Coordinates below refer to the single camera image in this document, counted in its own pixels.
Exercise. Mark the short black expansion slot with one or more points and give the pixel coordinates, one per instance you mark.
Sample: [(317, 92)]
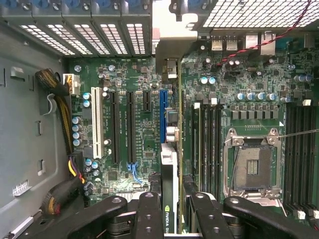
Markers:
[(147, 100)]

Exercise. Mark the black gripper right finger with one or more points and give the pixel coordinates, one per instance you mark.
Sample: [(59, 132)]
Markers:
[(204, 219)]

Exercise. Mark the metal socket cover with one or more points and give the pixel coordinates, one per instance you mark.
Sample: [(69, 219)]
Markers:
[(264, 195)]

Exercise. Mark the CPU socket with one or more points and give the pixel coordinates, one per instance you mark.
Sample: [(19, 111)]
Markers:
[(254, 164)]

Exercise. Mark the green motherboard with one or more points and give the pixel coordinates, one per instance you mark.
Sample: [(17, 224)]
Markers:
[(249, 82)]

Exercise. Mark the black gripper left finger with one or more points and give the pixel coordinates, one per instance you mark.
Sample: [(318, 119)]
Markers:
[(147, 219)]

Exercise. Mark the black RAM slot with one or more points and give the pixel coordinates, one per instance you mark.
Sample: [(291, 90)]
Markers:
[(289, 161), (308, 161), (212, 149), (316, 161), (299, 161), (205, 149), (218, 149)]

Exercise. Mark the long black expansion slot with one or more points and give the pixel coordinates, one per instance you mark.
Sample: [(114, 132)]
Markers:
[(131, 127), (114, 127)]

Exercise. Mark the perforated metal slot cover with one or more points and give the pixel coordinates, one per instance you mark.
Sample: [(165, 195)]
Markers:
[(42, 37), (113, 37), (69, 37), (92, 37), (135, 37)]

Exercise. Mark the blue expansion slot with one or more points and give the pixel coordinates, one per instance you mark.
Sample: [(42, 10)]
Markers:
[(163, 117)]

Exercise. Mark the open grey PC case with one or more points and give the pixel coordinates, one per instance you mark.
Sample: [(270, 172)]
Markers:
[(112, 15)]

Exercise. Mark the thin metal locking lever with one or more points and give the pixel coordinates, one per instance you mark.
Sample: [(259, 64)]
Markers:
[(299, 133)]

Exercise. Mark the white expansion slot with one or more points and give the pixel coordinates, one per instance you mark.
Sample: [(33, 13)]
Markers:
[(96, 124)]

